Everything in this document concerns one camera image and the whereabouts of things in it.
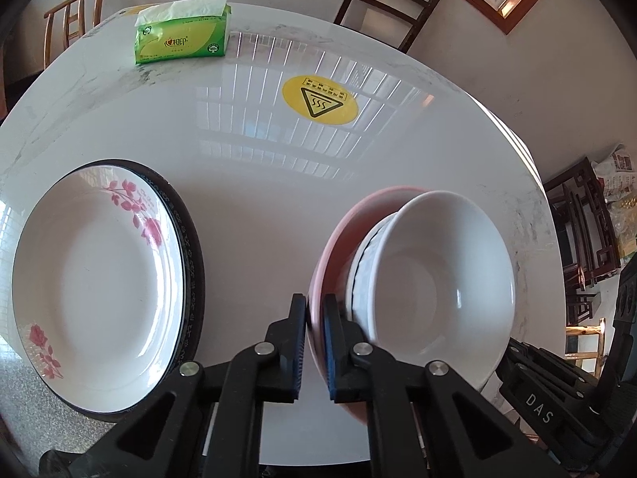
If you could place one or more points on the large blue floral plate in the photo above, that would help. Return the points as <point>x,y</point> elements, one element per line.
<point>195,269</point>

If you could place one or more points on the white bowl with blue cartoon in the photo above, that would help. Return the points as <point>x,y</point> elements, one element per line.
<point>448,269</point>

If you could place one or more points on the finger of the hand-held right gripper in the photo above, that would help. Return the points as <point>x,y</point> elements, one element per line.
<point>542,403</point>

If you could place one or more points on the white rose-print plate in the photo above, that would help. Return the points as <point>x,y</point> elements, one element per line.
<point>89,284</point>

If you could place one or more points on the pink bowl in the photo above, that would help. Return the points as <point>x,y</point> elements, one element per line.
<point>338,239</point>

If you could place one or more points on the yellow table edge label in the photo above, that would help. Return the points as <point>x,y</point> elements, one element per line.
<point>137,9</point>

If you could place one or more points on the green tissue pack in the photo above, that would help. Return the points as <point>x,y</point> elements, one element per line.
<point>184,35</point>

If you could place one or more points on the light wooden chair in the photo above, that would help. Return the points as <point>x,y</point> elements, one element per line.
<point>74,7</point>
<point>585,331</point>

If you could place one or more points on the dark carved wooden furniture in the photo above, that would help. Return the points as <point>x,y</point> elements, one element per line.
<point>582,219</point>

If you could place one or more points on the round yellow warning sticker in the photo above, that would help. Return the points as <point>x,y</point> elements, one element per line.
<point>318,102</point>

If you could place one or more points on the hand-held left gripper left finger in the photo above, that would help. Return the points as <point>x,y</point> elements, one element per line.
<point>298,353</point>

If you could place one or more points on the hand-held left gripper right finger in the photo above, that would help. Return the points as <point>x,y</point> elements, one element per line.
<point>331,358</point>

